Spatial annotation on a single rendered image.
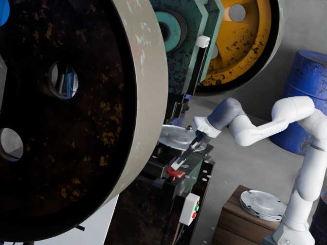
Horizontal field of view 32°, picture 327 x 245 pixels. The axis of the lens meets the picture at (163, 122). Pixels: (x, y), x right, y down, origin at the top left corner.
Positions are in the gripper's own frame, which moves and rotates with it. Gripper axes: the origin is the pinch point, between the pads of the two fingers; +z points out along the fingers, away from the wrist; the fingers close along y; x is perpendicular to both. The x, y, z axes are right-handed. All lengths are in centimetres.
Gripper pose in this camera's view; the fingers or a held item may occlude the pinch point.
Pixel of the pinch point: (178, 162)
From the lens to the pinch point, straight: 254.3
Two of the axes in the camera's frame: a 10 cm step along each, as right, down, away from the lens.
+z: -6.0, 6.8, 4.2
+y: 3.3, -2.7, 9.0
